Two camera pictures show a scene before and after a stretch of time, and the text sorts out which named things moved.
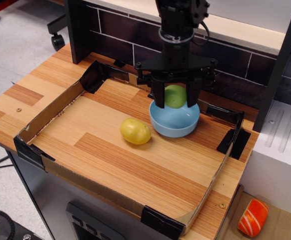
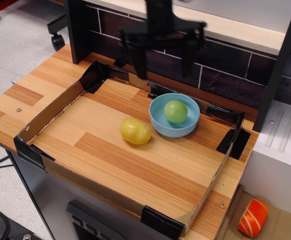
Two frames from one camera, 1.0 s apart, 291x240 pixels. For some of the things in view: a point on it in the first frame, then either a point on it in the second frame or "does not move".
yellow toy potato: x=135 y=131 does not move
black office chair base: x=57 y=40 does not move
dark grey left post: x=79 y=29 does not move
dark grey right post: x=280 y=64 does not move
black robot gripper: x=176 y=61 → x=162 y=26
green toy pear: x=175 y=96 → x=176 y=111
